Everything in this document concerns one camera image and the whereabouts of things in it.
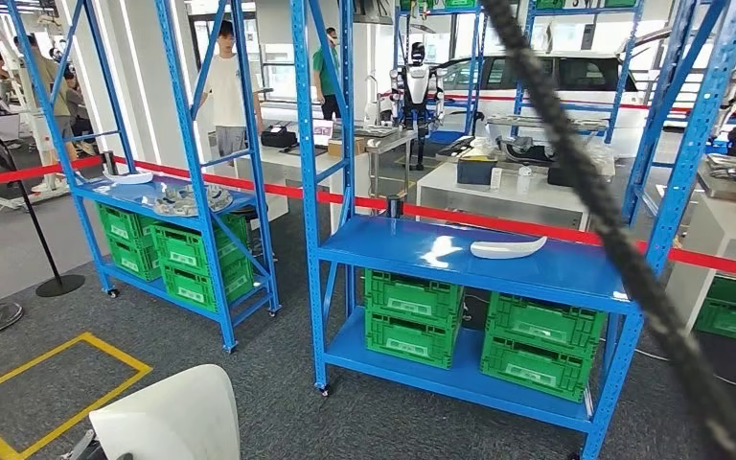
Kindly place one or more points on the white curved plastic part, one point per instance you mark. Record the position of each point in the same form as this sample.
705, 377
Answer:
171, 419
508, 249
128, 177

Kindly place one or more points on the blue metal shelf rack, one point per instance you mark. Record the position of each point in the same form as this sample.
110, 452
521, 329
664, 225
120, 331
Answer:
476, 63
120, 193
469, 247
622, 63

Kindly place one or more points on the cardboard box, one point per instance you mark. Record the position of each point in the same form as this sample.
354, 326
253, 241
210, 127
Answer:
342, 147

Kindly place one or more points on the steel table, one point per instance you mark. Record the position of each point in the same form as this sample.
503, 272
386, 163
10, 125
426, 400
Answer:
723, 171
390, 136

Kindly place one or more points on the white table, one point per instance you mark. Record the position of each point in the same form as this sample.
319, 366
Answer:
279, 171
501, 203
723, 254

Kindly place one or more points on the pink display screen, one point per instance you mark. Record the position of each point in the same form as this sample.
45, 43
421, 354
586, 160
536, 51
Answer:
323, 132

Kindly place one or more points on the black moulded tray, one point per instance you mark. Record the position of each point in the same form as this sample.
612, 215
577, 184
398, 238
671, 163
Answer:
454, 149

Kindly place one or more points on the blue and yellow tool case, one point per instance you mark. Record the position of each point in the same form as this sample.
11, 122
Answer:
476, 171

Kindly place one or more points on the black bag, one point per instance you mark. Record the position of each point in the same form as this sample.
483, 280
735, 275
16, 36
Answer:
278, 138

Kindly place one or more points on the red barrier belt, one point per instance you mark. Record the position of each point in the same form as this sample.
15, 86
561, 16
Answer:
469, 99
25, 172
501, 224
165, 167

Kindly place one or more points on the small white carton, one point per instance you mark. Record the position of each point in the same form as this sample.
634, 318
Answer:
496, 179

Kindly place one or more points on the white plastic bottle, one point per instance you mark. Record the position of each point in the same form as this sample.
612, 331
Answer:
524, 181

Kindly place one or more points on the plastic-wrapped black parts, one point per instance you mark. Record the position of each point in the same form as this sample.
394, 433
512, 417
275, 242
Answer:
520, 149

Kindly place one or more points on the grey moulded parts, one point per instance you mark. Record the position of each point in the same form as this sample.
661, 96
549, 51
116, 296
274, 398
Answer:
190, 200

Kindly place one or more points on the black carry case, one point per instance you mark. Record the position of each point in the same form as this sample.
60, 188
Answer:
557, 176

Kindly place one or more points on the grey tray of parts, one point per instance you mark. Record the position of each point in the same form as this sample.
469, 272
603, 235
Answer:
546, 122

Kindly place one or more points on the white car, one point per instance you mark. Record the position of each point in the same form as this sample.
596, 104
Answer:
571, 76

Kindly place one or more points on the black stanchion with round base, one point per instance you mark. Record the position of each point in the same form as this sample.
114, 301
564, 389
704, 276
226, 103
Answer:
38, 241

